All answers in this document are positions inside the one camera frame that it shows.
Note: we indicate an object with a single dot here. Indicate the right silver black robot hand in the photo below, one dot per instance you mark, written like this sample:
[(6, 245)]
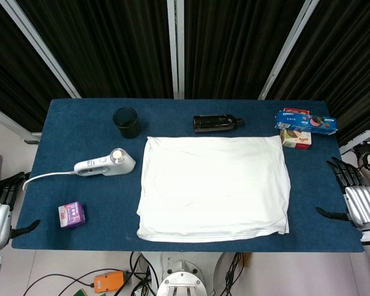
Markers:
[(364, 206)]

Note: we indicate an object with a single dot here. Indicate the red and green box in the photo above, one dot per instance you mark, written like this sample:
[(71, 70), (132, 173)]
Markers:
[(296, 139)]

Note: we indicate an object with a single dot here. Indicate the white frame post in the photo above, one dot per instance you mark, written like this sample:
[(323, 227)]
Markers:
[(40, 43), (288, 49), (176, 49)]

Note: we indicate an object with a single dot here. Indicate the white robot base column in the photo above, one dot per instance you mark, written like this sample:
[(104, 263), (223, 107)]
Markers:
[(182, 277)]

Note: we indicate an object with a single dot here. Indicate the white cloth garment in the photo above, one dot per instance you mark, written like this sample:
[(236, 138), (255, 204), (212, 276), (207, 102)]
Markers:
[(212, 188)]

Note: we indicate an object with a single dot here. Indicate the blue felt table cover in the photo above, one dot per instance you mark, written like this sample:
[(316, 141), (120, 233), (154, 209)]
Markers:
[(105, 212)]

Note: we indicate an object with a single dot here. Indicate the red snack box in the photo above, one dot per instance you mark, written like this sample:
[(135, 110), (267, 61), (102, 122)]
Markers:
[(296, 110)]

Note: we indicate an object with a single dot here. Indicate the white handheld steam iron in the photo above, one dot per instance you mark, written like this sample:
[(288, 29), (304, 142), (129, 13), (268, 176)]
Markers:
[(111, 166)]

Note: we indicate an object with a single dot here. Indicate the black pleated curtain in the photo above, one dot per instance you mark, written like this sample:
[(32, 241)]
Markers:
[(111, 46)]

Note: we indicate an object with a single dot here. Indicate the black mesh pen cup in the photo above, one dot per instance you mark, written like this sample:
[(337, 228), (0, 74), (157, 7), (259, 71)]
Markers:
[(127, 123)]

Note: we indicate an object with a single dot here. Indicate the blue Oreo cookie box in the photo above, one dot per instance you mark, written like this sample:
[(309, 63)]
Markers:
[(305, 122)]

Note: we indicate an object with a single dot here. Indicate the dark brown glass bottle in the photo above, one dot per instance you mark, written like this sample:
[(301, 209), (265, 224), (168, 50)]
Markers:
[(212, 124)]

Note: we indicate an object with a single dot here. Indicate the orange handheld controller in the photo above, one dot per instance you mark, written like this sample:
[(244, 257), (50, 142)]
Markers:
[(108, 282)]

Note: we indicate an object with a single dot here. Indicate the small purple box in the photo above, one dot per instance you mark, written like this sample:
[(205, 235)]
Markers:
[(71, 215)]

